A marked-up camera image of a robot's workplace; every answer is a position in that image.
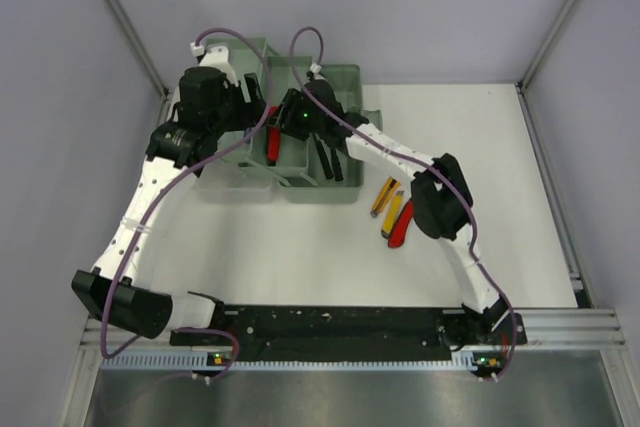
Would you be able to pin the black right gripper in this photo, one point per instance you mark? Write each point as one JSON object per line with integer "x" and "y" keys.
{"x": 290, "y": 105}

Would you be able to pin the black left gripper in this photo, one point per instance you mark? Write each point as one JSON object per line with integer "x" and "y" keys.
{"x": 249, "y": 112}

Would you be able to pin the green translucent tool box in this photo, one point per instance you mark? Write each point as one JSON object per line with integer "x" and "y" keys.
{"x": 298, "y": 169}

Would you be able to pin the red utility knife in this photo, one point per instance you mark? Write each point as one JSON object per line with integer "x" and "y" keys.
{"x": 273, "y": 137}
{"x": 397, "y": 236}

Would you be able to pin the black hammer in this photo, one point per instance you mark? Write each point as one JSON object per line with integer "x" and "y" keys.
{"x": 335, "y": 166}
{"x": 324, "y": 161}

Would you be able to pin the yellow black utility knife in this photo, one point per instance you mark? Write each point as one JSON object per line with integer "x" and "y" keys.
{"x": 384, "y": 196}

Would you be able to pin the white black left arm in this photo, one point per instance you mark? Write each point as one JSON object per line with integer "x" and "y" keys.
{"x": 117, "y": 290}

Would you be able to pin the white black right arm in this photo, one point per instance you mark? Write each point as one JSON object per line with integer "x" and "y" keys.
{"x": 441, "y": 199}

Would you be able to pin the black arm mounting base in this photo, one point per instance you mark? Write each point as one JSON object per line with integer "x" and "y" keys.
{"x": 360, "y": 334}

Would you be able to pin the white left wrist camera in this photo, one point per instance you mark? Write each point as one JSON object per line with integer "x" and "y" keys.
{"x": 218, "y": 57}

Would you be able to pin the aluminium frame post left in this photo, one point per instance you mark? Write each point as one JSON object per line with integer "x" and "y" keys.
{"x": 136, "y": 46}

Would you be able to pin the aluminium frame post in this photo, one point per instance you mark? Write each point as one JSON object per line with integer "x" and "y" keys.
{"x": 136, "y": 46}
{"x": 550, "y": 40}

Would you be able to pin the aluminium front rail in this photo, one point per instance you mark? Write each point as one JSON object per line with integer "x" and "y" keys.
{"x": 589, "y": 328}

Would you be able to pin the aluminium frame post right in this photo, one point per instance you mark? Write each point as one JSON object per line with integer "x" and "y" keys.
{"x": 550, "y": 40}

